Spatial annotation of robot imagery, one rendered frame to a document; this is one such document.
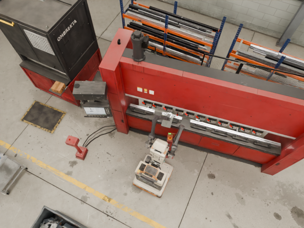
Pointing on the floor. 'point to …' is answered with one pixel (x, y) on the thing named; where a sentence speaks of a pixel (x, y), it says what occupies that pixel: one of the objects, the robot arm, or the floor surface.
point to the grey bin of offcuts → (54, 220)
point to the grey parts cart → (8, 171)
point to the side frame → (274, 164)
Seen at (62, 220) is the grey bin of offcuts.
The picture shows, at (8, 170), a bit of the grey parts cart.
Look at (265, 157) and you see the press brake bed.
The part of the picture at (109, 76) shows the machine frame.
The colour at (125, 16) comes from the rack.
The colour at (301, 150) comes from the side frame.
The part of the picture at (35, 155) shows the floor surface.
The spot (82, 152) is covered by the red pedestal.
